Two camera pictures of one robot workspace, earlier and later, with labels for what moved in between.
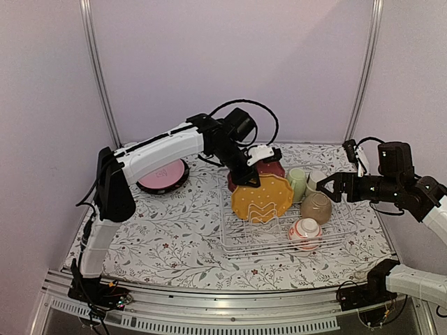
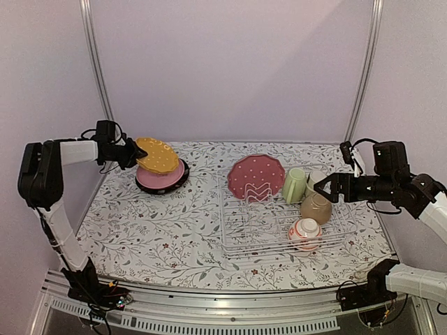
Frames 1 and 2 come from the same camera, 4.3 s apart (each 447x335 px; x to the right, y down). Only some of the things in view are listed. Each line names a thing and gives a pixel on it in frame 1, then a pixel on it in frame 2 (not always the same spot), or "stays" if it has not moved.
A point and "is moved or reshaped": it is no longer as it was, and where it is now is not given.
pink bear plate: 166,176 stays
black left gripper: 243,179 -> 134,153
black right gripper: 341,178 stays
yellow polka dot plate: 263,203 is moved or reshaped
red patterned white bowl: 305,234 stays
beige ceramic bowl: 316,205 stays
